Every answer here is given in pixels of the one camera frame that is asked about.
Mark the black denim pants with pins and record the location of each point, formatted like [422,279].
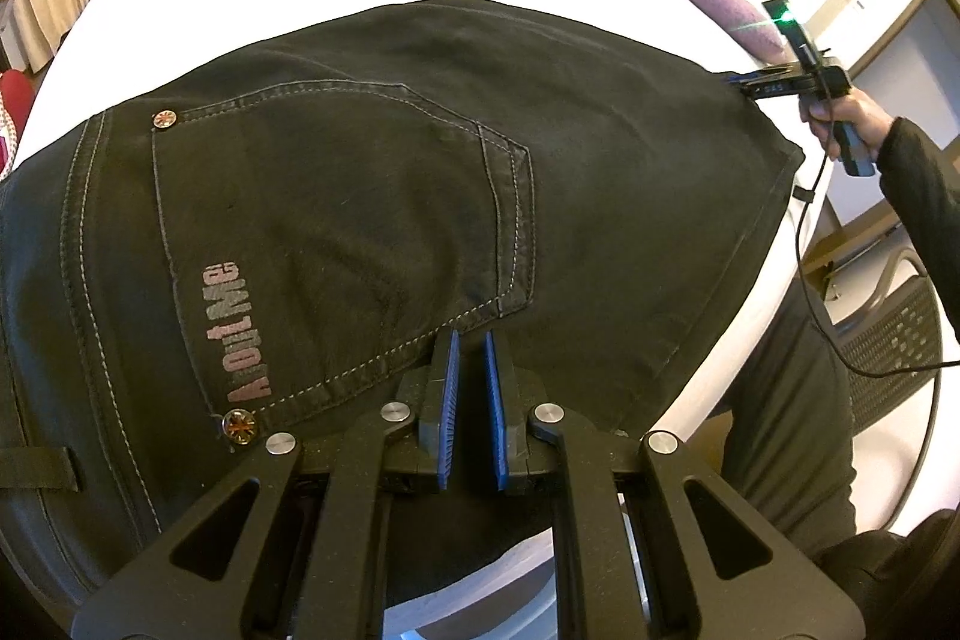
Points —
[337,160]

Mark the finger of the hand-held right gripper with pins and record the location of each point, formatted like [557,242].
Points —
[772,87]

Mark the grey mesh chair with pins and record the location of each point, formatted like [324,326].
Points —
[900,325]

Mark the person's leg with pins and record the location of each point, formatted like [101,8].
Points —
[787,422]

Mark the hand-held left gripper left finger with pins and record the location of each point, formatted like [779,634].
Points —
[448,407]

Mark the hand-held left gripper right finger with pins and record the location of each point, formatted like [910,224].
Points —
[495,415]

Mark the person's right hand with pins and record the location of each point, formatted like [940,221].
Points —
[862,115]

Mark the purple cushion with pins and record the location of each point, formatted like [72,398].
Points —
[720,2]

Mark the person's right forearm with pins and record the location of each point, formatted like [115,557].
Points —
[922,190]

